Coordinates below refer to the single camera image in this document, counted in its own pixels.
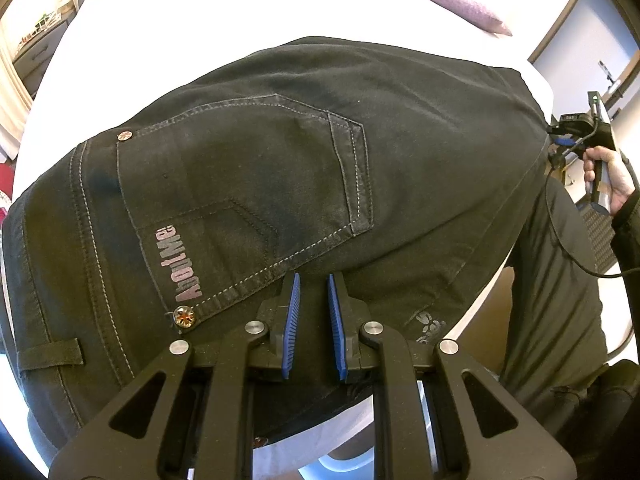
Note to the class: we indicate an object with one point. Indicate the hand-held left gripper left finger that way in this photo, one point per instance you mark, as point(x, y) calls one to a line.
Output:
point(290, 320)

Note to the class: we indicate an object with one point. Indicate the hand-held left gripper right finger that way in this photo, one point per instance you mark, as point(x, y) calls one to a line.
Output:
point(336, 325)

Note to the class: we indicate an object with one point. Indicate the black pants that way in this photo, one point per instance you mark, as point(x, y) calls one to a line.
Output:
point(250, 160)

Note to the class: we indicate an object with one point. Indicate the person's right forearm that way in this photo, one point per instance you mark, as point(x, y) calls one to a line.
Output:
point(627, 225)

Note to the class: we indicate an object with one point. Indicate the person's right hand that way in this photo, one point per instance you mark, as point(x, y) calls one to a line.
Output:
point(622, 180)

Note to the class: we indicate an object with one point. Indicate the white door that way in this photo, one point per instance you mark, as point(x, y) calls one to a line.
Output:
point(575, 70)

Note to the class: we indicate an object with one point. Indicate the person's dark trouser leg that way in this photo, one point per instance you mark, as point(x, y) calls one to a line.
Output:
point(550, 285)

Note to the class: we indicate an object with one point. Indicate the purple pillow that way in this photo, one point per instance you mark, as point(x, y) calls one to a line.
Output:
point(465, 7)

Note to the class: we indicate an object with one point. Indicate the red bag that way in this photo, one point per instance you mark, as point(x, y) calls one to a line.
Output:
point(6, 182)

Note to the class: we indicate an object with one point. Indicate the bed with white sheet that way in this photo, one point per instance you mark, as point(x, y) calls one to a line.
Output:
point(150, 35)

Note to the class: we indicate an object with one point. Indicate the beige curtain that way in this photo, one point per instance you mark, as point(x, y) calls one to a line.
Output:
point(10, 120)

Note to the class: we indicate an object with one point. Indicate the dark nightstand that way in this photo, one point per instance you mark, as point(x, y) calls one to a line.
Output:
point(40, 60)

